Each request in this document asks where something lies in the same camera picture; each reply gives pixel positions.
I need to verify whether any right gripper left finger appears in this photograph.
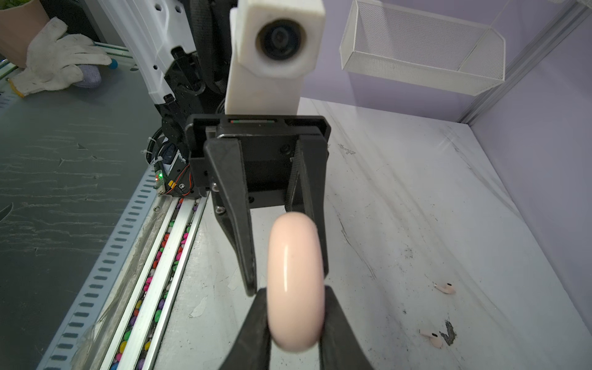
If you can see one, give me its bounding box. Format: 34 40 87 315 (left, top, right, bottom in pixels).
219 288 271 370

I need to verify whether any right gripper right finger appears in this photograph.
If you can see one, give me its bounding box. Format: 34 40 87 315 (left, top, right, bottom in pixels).
319 286 373 370

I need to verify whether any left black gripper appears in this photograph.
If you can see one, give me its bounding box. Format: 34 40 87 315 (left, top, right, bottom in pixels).
185 114 331 297

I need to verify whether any pink round charging case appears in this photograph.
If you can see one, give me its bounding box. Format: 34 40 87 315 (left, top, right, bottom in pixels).
267 212 325 353

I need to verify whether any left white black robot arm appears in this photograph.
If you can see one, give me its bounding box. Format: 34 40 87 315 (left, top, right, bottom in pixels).
101 1 331 295

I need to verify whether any pink earbud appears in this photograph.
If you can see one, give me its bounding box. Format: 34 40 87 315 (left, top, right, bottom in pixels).
434 283 456 295
419 330 444 348

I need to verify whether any lower white mesh shelf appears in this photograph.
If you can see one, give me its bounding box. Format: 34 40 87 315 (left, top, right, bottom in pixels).
339 1 506 97

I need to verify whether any white work glove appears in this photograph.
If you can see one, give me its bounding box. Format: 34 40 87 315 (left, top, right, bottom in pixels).
9 17 112 97

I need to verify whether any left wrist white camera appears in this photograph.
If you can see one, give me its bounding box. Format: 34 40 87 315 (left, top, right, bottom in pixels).
225 0 326 116

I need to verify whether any aluminium front rail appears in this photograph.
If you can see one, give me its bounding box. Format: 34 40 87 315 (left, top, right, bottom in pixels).
38 168 206 369

